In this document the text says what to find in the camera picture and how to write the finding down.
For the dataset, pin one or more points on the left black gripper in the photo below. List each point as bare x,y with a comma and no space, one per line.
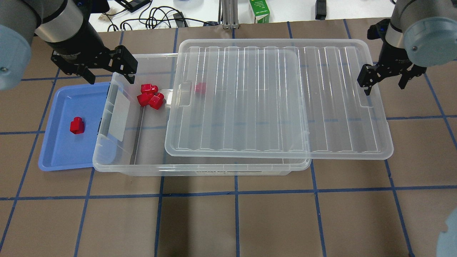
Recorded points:
74,48

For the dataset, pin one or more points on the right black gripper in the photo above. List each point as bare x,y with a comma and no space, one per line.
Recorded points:
393,57

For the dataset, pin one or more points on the red block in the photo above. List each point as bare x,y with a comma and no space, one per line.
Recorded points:
156,101
144,99
149,89
200,88
77,126

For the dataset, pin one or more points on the clear plastic box lid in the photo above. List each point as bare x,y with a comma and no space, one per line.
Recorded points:
276,98

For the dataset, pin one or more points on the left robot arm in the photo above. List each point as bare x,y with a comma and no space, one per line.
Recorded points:
64,26

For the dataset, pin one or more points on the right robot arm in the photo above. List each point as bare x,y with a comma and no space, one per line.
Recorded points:
418,35

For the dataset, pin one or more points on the red block in box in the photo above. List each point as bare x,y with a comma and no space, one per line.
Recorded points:
156,101
149,89
144,99

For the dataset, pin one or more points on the clear plastic storage box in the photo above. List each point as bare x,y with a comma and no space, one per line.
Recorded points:
131,138

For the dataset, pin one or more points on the blue plastic tray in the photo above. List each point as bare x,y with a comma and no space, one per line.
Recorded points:
61,149

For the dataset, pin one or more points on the black power adapter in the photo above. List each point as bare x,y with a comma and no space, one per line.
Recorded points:
320,9

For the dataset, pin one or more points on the red block under lid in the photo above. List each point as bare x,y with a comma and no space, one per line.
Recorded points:
200,88

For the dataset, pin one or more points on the green white carton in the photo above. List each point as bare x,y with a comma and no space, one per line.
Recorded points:
259,11

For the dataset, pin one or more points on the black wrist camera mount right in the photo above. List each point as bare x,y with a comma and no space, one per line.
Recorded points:
378,30

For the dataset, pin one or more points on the aluminium frame post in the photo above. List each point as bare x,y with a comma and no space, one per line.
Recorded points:
228,14

